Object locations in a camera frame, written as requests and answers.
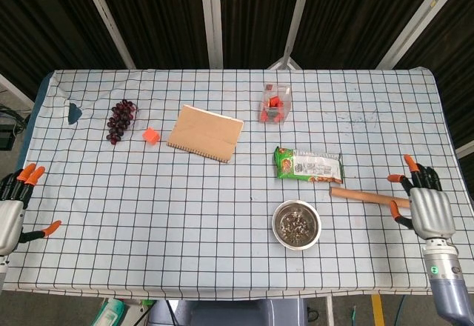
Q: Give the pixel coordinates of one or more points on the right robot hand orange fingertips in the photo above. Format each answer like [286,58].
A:
[431,211]

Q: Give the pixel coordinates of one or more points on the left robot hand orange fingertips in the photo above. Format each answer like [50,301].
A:
[11,215]

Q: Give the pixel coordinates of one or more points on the wooden rolling pin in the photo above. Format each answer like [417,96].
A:
[363,195]

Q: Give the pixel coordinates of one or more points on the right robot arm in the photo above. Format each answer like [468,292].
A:
[444,285]

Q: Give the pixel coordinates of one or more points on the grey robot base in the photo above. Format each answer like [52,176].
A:
[229,313]

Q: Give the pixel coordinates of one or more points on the brown and white mixed grains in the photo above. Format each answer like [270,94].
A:
[296,226]

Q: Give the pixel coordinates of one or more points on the stainless steel bowl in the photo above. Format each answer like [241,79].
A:
[276,224]

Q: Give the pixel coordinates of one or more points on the black floor equipment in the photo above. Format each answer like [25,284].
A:
[7,133]

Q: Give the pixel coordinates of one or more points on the dark teal patch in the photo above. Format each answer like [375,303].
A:
[74,114]

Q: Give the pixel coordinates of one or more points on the green snack bag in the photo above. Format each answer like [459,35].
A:
[311,165]

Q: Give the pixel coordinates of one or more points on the green plastic package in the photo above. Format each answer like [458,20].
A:
[110,313]

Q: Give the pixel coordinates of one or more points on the purple grape bunch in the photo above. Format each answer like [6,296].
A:
[118,118]

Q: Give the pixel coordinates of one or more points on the orange cube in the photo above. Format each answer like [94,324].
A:
[151,135]

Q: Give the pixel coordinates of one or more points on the checked white tablecloth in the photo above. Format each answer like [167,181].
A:
[185,211]

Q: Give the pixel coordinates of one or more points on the small black block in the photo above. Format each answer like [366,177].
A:
[273,113]

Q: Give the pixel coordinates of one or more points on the clear plastic box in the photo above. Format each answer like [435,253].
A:
[283,92]

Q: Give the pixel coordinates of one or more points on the red toy pieces pile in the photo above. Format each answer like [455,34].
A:
[274,100]

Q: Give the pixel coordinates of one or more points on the brown spiral notebook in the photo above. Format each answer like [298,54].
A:
[203,133]

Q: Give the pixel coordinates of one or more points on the white metal frame beam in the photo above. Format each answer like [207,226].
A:
[466,150]
[15,90]

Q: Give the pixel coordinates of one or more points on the white metal frame post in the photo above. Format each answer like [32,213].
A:
[107,20]
[418,18]
[212,18]
[296,18]

